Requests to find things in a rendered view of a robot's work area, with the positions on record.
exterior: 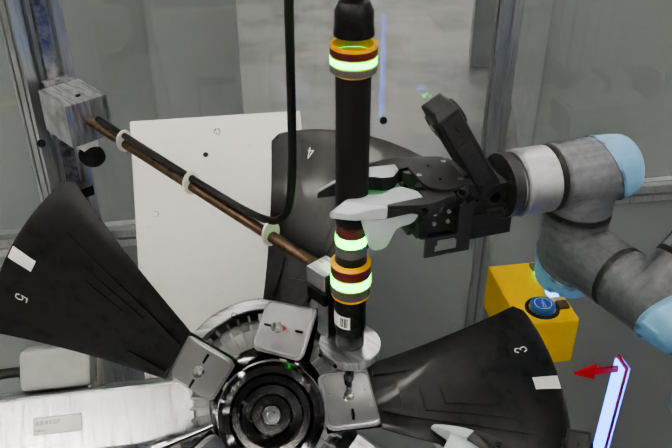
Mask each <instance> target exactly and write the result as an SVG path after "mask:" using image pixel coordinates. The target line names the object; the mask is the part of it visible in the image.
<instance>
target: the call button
mask: <svg viewBox="0 0 672 448"><path fill-rule="evenodd" d="M555 308H556V305H555V303H554V302H553V301H552V300H551V299H550V298H549V297H543V296H538V297H534V298H531V301H530V310H531V311H532V312H534V313H535V314H538V315H541V316H549V315H552V314H554V312H555Z"/></svg>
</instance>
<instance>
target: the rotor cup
mask: <svg viewBox="0 0 672 448"><path fill-rule="evenodd" d="M234 358H236V359H238V362H237V363H236V365H235V367H234V368H233V370H232V372H231V373H230V375H229V376H228V378H227V380H226V381H225V383H224V384H223V386H222V388H221V389H220V391H219V392H218V394H217V396H216V397H215V399H214V400H210V405H209V410H210V419H211V423H212V426H213V429H214V432H215V434H217V435H218V436H219V437H220V438H221V441H222V443H223V445H224V446H225V448H315V447H316V446H317V444H318V442H319V440H320V438H321V436H322V433H323V430H324V426H325V418H326V411H325V403H324V399H323V396H322V393H321V391H320V389H319V387H318V382H317V377H318V376H320V375H319V373H318V372H317V370H316V369H315V367H314V366H313V365H312V364H311V363H305V362H301V361H296V360H292V359H288V358H284V357H280V356H276V355H272V354H269V353H265V352H261V351H257V350H256V349H255V348H254V347H253V348H250V349H247V350H245V351H243V352H241V353H239V354H238V355H236V356H235V357H234ZM280 358H281V359H286V360H287V362H286V361H282V360H280ZM226 382H227V385H226V386H225V384H226ZM224 386H225V388H224V390H223V387H224ZM268 406H275V407H277V408H278V409H279V410H280V412H281V419H280V421H279V422H278V423H277V424H276V425H273V426H270V425H267V424H265V422H264V421H263V419H262V413H263V411H264V409H265V408H267V407H268Z"/></svg>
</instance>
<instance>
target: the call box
mask: <svg viewBox="0 0 672 448"><path fill-rule="evenodd" d="M538 296H543V297H548V295H547V293H546V292H545V289H543V288H542V287H541V286H540V285H539V283H538V282H537V280H536V278H535V274H534V271H532V270H531V268H530V266H529V263H522V264H512V265H501V266H491V267H489V268H488V274H487V282H486V289H485V297H484V305H483V306H484V308H485V310H486V312H487V314H488V316H489V317H491V316H493V315H495V314H497V313H499V312H502V311H504V310H506V309H508V308H510V307H512V306H514V307H517V308H519V309H522V310H524V311H525V313H526V314H527V315H528V317H529V318H530V320H531V321H532V323H533V324H534V326H535V327H536V329H537V331H538V332H539V334H540V336H541V338H542V339H543V341H544V343H545V345H546V347H547V349H548V351H549V353H550V356H551V358H552V360H553V362H559V361H568V360H570V359H571V356H572V351H573V346H574V342H575V337H576V332H577V328H578V323H579V318H578V317H577V315H576V314H575V312H574V311H573V309H572V308H571V306H570V304H569V303H568V301H567V300H566V298H563V297H560V296H557V297H549V298H550V299H551V300H552V301H553V302H554V303H555V301H557V300H566V301H567V303H568V304H569V306H570V308H569V309H562V310H560V309H559V308H558V306H557V305H556V303H555V305H556V308H555V312H554V314H552V315H549V316H541V315H538V314H535V313H534V312H532V311H531V310H530V301H531V298H534V297H538Z"/></svg>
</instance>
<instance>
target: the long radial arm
mask: <svg viewBox="0 0 672 448"><path fill-rule="evenodd" d="M192 396H195V393H194V392H192V391H191V390H189V389H187V388H186V387H184V386H182V385H181V384H179V383H177V382H176V381H174V380H173V379H171V378H170V377H169V376H167V378H166V380H164V379H161V378H159V377H157V378H148V379H139V380H130V381H120V382H111V383H107V384H105V385H100V386H96V387H92V388H88V387H82V388H72V389H63V390H54V391H45V392H36V393H27V392H19V393H10V394H0V448H115V447H123V446H131V445H140V444H148V443H154V442H157V441H159V440H162V439H164V438H167V439H170V438H173V437H175V436H178V435H180V434H182V433H185V432H187V431H190V430H192V429H194V428H197V427H198V425H197V421H195V422H191V420H192V419H193V418H195V411H190V408H192V407H194V400H190V397H192Z"/></svg>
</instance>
